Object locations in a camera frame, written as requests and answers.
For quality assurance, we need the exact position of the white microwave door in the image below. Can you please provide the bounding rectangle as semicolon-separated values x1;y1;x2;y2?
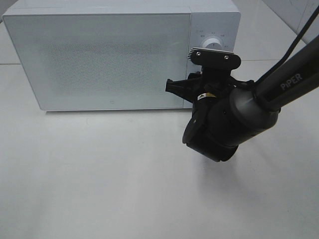
4;14;190;111

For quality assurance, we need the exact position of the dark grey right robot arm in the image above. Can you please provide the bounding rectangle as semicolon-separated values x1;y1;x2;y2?
165;38;319;162

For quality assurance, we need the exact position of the white upper power knob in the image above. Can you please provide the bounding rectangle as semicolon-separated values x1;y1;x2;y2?
201;36;223;50

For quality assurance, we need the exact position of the white microwave oven body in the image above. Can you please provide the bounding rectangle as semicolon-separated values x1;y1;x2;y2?
2;0;241;109

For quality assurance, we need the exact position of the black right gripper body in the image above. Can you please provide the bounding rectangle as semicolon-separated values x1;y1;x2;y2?
182;67;249;162

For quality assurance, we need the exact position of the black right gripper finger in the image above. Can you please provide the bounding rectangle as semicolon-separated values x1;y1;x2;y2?
165;78;199;103
187;71;202;80

